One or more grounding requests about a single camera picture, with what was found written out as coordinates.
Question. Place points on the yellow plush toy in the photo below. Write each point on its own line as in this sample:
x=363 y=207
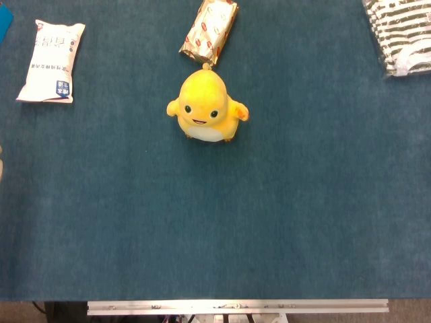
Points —
x=202 y=97

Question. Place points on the blue felt table cloth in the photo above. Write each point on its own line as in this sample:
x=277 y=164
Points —
x=215 y=202

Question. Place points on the gold foil snack package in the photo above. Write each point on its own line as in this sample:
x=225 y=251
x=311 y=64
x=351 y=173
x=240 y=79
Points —
x=210 y=30

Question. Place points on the white snack bag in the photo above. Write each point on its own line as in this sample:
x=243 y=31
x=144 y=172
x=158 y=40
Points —
x=50 y=60

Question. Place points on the beige object at edge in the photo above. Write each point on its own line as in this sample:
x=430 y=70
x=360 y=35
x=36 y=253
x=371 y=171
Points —
x=1 y=161

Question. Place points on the striped folded cloth in bag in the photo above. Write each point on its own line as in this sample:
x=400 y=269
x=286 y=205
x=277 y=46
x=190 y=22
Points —
x=400 y=37

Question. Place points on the bright blue flat object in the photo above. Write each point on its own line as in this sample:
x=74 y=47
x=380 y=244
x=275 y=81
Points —
x=4 y=20

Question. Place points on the aluminium frame rail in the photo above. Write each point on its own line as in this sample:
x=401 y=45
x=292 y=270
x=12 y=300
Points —
x=235 y=307

